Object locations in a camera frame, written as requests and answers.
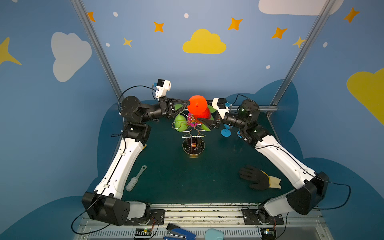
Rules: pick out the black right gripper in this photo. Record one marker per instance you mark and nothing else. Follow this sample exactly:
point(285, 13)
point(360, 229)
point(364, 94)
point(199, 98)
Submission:
point(218, 119)

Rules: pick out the red wine glass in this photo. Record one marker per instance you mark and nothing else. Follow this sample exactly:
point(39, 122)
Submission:
point(199, 107)

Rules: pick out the aluminium back frame rail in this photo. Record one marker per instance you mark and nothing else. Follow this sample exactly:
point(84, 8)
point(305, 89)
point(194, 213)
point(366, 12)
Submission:
point(267, 108)

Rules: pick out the black work glove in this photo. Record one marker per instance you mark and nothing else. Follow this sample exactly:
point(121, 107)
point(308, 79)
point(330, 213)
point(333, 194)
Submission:
point(259, 179)

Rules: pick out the blue stapler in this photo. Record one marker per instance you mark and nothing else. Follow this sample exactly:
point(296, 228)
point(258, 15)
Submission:
point(174, 232)

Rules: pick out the aluminium left frame post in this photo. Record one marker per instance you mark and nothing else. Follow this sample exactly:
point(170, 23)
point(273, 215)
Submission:
point(88, 26)

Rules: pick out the grey white brush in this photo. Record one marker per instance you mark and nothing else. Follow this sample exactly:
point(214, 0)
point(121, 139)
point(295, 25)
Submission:
point(134, 180)

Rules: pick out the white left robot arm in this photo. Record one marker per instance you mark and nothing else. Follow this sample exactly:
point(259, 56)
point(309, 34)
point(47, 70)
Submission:
point(105, 203)

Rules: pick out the light teal plastic object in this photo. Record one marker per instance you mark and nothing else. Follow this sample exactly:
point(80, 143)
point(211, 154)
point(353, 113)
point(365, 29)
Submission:
point(213, 234)

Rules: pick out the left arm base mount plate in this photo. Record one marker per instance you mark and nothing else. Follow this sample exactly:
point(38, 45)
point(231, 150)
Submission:
point(155, 217)

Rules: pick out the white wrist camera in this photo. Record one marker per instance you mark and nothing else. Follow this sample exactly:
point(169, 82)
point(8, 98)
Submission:
point(222, 106)
point(162, 87)

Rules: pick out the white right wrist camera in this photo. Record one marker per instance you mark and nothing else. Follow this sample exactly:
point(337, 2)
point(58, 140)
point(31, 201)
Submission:
point(222, 106)

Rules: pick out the small green circuit board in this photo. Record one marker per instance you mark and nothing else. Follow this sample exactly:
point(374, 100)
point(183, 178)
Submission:
point(142, 233)

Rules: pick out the aluminium frame post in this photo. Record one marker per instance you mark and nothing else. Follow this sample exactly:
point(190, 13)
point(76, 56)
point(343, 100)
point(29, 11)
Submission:
point(88, 26)
point(304, 49)

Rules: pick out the gold wire wine glass rack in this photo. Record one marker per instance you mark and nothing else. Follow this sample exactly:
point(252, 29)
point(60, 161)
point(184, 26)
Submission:
point(193, 140)

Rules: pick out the pink wine glass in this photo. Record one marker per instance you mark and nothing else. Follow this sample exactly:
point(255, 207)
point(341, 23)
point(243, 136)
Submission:
point(191, 121)

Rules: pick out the aluminium right frame post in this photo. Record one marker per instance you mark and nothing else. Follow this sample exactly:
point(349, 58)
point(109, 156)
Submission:
point(304, 49)

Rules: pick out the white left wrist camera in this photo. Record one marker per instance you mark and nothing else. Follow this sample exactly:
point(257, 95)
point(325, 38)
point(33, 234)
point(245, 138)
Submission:
point(162, 87)

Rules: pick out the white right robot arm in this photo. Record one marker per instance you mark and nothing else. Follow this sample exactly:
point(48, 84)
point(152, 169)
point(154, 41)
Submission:
point(309, 187)

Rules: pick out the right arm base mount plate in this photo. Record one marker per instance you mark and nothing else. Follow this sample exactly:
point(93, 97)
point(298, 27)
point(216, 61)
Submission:
point(253, 217)

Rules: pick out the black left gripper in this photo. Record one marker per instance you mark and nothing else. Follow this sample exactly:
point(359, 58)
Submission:
point(164, 105)

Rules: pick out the small right circuit board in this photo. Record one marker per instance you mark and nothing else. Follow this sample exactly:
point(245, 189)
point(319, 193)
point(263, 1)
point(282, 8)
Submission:
point(268, 234)

